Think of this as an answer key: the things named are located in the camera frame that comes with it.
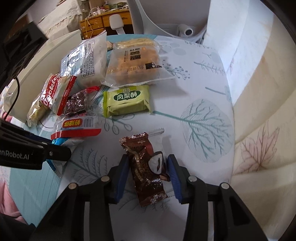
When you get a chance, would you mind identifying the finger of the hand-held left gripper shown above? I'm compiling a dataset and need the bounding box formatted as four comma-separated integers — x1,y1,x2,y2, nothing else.
0,122,73,161

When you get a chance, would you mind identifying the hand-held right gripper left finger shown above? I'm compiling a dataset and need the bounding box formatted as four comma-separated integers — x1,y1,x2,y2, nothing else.
30,154,130,241

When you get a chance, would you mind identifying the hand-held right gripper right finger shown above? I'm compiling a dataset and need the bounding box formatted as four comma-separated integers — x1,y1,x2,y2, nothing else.
167,154,270,241

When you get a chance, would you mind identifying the blue snack packet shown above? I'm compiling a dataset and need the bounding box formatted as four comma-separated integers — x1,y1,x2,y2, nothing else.
45,137,84,178

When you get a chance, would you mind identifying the brown chocolate snack packet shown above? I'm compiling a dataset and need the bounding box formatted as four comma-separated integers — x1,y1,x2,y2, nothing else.
119,133,168,207

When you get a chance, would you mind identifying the red and white snack packet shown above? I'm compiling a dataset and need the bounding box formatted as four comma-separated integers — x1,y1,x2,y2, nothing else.
50,114,102,140

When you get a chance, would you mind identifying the dark red date packet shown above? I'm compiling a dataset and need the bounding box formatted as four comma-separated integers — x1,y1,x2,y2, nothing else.
63,90,90,117

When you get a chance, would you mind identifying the green pineapple cake packet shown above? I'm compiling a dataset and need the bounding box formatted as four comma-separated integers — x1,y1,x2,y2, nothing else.
102,85,153,118

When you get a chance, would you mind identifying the white plastic tray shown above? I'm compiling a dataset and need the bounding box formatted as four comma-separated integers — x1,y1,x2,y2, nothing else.
3,30,82,124

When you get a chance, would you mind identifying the white bread packet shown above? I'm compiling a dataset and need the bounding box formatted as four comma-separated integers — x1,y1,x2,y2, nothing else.
60,30,109,89

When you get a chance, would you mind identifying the clear pastry packet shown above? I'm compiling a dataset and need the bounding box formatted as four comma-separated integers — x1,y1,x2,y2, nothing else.
101,38,176,88

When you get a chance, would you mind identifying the white chocolate ball snack packet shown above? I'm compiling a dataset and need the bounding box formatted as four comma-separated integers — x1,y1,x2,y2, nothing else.
147,128,176,197

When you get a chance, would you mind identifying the teal striped placemat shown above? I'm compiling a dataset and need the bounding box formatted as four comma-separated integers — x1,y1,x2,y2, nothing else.
15,102,70,235

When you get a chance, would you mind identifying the pink cloth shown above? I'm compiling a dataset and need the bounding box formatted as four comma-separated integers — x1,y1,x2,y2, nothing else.
0,115,27,224

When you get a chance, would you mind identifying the red and white cookie packet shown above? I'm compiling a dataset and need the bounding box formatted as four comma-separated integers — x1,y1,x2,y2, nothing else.
40,73,77,116

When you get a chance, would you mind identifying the tree print tablecloth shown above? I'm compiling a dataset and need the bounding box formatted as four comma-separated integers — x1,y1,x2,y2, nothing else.
58,34,234,241

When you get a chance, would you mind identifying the dark box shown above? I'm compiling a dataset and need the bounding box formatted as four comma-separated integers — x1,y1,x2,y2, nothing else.
0,20,48,82

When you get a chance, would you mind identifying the cream leaf print blanket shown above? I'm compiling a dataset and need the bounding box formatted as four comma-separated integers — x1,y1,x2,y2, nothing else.
203,0,296,210

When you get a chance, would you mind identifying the beige lace cloth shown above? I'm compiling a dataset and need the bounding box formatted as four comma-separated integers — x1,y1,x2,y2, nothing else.
36,0,86,40

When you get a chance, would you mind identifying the wooden drawer cabinet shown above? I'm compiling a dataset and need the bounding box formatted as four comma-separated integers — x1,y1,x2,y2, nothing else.
79,9,131,40

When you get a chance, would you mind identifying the white cylindrical device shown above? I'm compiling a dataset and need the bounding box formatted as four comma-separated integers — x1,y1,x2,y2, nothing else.
178,23,195,38

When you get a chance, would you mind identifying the white office chair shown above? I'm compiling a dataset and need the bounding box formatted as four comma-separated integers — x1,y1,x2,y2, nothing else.
109,0,208,45

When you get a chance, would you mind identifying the black cable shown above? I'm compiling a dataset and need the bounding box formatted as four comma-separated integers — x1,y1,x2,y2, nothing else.
4,77,21,117

